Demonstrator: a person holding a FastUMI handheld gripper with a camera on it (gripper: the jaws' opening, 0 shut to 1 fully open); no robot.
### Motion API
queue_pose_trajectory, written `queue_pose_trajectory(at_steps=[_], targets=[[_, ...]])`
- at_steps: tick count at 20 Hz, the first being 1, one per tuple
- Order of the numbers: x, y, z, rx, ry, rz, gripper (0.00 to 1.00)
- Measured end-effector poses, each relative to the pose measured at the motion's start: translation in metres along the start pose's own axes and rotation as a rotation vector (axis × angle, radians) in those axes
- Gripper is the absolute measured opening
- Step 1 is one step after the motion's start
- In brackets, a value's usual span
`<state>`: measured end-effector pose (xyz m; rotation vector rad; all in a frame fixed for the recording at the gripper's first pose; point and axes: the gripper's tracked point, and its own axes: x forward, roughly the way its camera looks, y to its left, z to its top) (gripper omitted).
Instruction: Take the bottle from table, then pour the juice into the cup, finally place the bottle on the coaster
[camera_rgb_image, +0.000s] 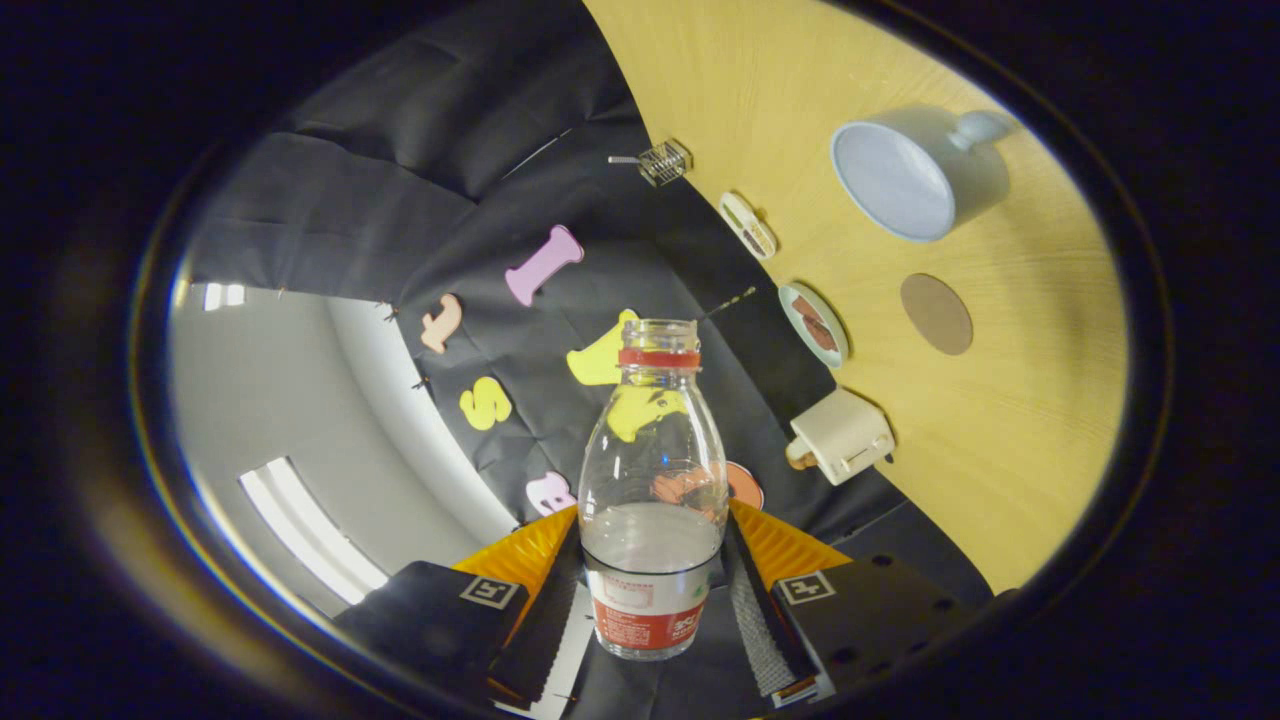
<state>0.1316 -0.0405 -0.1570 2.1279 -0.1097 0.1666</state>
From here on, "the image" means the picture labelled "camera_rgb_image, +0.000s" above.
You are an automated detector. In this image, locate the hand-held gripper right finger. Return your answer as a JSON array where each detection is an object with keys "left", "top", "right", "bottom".
[{"left": 722, "top": 497, "right": 988, "bottom": 713}]

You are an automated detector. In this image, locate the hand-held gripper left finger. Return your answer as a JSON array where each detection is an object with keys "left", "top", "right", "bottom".
[{"left": 333, "top": 505, "right": 586, "bottom": 711}]

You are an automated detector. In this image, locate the clear plastic bottle red label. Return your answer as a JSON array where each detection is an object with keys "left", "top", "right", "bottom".
[{"left": 578, "top": 318, "right": 730, "bottom": 662}]

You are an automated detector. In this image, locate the round brown coaster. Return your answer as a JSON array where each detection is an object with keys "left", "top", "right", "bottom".
[{"left": 900, "top": 273, "right": 974, "bottom": 357}]

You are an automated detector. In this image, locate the white cup with handle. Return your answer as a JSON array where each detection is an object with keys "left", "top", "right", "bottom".
[{"left": 830, "top": 105, "right": 1021, "bottom": 244}]

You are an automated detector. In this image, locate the long ceiling light panel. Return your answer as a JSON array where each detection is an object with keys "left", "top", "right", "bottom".
[{"left": 238, "top": 457, "right": 389, "bottom": 606}]

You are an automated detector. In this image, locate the white toaster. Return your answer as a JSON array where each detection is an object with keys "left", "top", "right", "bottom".
[{"left": 786, "top": 387, "right": 896, "bottom": 487}]

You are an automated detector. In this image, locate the wooden table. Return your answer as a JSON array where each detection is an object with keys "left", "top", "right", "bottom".
[{"left": 582, "top": 0, "right": 1131, "bottom": 596}]

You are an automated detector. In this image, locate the pale green round plate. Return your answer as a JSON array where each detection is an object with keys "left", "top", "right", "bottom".
[{"left": 778, "top": 281, "right": 851, "bottom": 369}]

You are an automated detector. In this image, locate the small white oval dish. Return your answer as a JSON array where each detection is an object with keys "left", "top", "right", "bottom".
[{"left": 718, "top": 191, "right": 779, "bottom": 262}]

